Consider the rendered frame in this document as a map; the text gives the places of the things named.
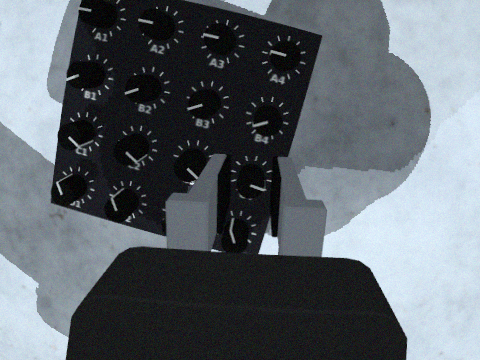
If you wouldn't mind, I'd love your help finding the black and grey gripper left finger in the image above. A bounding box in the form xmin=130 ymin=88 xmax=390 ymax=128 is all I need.
xmin=165 ymin=154 xmax=231 ymax=251

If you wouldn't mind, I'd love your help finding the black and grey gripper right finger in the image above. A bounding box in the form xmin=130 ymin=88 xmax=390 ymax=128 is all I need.
xmin=270 ymin=156 xmax=327 ymax=257

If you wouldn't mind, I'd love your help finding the black knob box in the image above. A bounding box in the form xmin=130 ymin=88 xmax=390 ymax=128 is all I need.
xmin=51 ymin=0 xmax=322 ymax=254

